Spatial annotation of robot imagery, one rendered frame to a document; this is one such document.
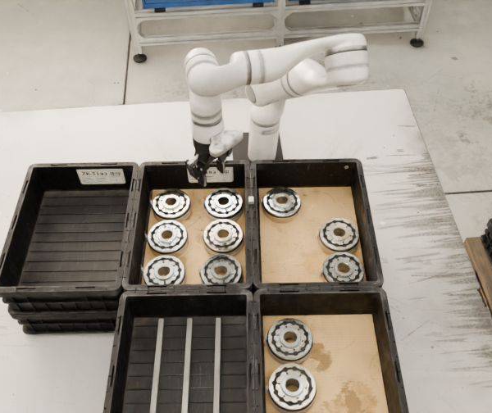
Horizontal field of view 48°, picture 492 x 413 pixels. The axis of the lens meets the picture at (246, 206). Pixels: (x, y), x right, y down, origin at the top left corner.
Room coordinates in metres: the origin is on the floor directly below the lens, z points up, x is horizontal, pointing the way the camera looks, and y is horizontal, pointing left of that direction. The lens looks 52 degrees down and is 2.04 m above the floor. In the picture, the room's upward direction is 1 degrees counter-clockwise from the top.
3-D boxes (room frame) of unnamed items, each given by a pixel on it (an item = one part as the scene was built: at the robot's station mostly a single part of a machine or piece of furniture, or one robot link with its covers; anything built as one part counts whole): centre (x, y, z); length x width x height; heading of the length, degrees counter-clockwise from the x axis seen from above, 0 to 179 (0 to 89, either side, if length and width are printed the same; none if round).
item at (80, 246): (0.84, 0.44, 0.87); 0.40 x 0.30 x 0.11; 0
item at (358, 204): (0.84, -0.16, 0.87); 0.40 x 0.30 x 0.11; 0
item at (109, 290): (0.84, 0.44, 0.92); 0.40 x 0.30 x 0.02; 0
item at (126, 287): (0.84, 0.14, 0.92); 0.40 x 0.30 x 0.02; 0
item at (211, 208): (0.95, 0.06, 0.86); 0.10 x 0.10 x 0.01
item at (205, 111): (0.94, 0.08, 1.27); 0.09 x 0.07 x 0.15; 13
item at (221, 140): (0.92, 0.07, 1.17); 0.11 x 0.09 x 0.06; 44
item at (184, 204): (0.95, 0.20, 0.86); 0.10 x 0.10 x 0.01
